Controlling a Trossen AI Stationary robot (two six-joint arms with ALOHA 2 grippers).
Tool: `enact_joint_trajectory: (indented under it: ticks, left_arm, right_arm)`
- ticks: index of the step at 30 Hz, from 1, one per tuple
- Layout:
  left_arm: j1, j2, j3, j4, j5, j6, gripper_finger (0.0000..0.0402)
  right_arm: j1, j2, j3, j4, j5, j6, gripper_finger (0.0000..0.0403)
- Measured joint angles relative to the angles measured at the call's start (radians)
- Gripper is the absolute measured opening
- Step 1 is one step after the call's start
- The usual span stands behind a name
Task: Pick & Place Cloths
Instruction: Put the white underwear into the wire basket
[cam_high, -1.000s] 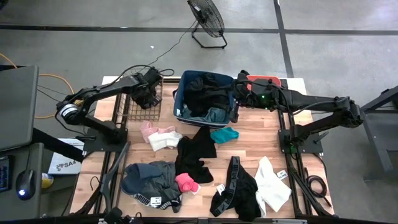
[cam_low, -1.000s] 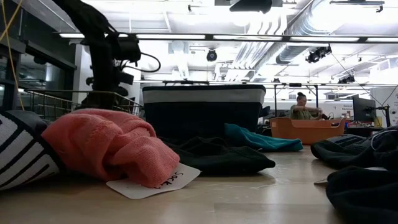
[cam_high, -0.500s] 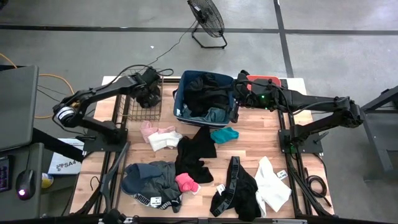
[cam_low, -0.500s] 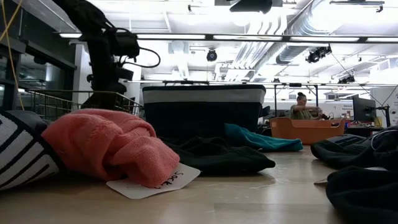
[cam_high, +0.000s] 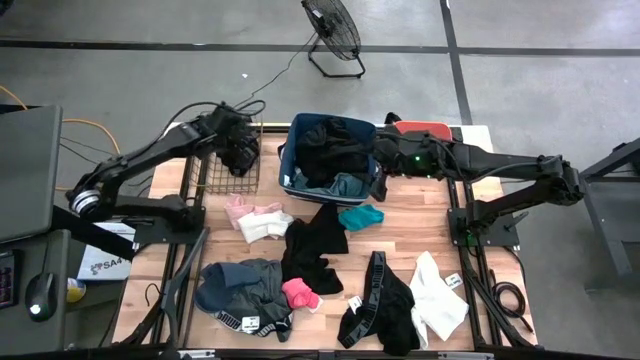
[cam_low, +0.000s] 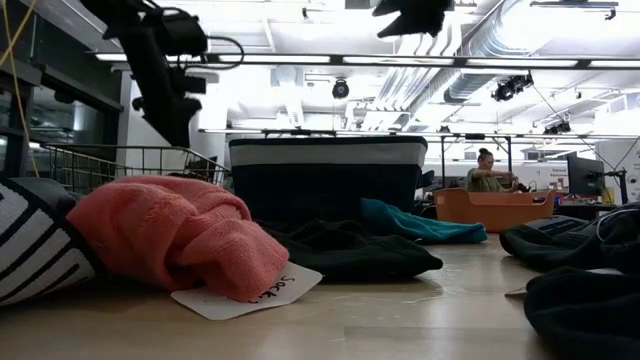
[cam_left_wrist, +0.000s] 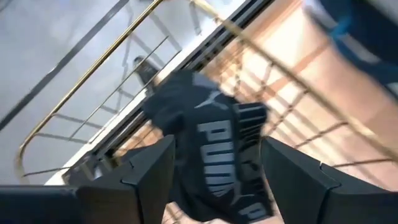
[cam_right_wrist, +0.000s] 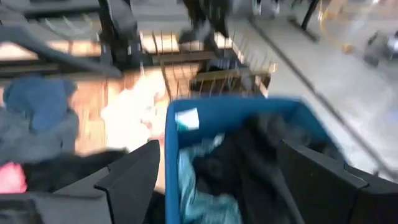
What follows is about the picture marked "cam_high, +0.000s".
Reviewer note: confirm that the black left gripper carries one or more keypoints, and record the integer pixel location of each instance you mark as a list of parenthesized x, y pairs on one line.
[(240, 150)]

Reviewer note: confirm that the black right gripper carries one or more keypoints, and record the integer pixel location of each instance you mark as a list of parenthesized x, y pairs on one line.
[(405, 155)]

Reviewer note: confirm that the grey-blue white-patterned cloth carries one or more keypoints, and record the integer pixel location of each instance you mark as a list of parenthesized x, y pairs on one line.
[(345, 185)]

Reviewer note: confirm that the teal sock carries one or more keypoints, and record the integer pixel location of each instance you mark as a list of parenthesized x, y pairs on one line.
[(360, 217)]

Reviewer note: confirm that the light pink cloth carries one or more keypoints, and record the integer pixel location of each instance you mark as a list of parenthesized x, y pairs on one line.
[(235, 210)]

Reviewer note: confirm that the white sock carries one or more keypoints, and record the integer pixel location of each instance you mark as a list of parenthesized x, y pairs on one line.
[(262, 226)]

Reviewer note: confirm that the black shirt cloth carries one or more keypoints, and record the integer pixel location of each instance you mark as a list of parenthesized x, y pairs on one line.
[(310, 245)]

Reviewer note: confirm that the white paper label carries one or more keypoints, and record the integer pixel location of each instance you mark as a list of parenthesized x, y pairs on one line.
[(354, 304), (250, 323), (453, 281)]

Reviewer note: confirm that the white cloth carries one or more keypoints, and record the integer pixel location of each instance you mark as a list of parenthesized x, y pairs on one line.
[(435, 300)]

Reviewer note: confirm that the black briefs grey waistband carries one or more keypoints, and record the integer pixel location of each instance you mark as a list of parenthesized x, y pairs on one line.
[(395, 315)]

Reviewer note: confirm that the bright pink sock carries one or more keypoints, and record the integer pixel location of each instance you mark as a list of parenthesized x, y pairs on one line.
[(299, 294)]

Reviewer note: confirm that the white handwritten socks label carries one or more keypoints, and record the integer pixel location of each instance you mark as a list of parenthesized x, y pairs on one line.
[(318, 306)]

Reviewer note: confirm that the navy blue cloth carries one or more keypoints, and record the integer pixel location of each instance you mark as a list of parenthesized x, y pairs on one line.
[(220, 282)]

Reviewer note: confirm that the grey briefs white waistband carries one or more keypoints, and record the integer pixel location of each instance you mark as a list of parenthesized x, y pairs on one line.
[(265, 295)]

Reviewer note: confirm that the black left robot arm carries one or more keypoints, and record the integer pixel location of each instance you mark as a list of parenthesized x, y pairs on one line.
[(145, 155)]

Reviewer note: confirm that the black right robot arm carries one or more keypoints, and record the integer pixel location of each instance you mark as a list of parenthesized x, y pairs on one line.
[(500, 162)]

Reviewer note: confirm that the navy white-striped fabric bin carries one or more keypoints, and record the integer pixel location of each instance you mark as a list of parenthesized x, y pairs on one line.
[(287, 165)]

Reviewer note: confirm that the red small basket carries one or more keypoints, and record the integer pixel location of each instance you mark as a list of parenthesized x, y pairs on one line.
[(425, 128)]

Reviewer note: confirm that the black floor fan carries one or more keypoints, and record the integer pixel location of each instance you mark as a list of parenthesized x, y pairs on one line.
[(332, 25)]

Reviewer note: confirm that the white printed box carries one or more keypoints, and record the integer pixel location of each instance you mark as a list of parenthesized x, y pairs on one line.
[(110, 267)]

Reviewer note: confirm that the grey flat panel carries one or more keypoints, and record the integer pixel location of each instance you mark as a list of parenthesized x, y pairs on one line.
[(30, 170)]

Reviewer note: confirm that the yellow ball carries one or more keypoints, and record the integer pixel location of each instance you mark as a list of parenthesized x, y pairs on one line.
[(76, 292)]

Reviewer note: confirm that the black metal stand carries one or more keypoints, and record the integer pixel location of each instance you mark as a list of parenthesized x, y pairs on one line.
[(607, 225)]

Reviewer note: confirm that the black computer mouse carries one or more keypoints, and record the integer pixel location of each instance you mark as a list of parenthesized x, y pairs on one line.
[(42, 295)]

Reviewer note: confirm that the backlit keyboard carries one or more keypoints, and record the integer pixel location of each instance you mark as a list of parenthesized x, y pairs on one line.
[(7, 280)]

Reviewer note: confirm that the grey desk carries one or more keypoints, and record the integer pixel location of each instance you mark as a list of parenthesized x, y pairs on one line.
[(15, 335)]

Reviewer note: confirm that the small black bracket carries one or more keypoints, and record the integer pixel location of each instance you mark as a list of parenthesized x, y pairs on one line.
[(392, 119)]

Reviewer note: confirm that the black aluminium table frame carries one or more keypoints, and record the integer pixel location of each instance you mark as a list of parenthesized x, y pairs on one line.
[(280, 356)]

